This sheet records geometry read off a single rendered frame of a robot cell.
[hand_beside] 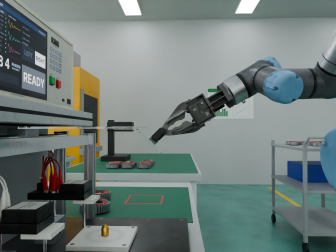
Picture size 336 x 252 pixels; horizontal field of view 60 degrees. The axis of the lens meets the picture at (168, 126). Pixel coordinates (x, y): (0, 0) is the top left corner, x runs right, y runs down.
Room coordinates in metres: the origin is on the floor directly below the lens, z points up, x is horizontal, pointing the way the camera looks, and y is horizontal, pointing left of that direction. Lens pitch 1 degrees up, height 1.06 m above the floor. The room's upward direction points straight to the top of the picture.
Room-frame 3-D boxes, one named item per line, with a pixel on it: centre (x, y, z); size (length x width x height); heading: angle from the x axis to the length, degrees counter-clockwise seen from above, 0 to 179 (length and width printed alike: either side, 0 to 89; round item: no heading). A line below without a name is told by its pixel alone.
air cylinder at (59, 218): (0.77, 0.31, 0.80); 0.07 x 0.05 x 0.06; 178
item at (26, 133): (0.69, 0.34, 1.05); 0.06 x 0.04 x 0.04; 178
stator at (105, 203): (1.11, 0.28, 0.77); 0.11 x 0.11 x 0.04
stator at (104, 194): (1.29, 0.31, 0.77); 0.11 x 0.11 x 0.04
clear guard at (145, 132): (0.77, 0.17, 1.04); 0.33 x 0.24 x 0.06; 88
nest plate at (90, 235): (0.77, 0.17, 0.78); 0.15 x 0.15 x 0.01; 88
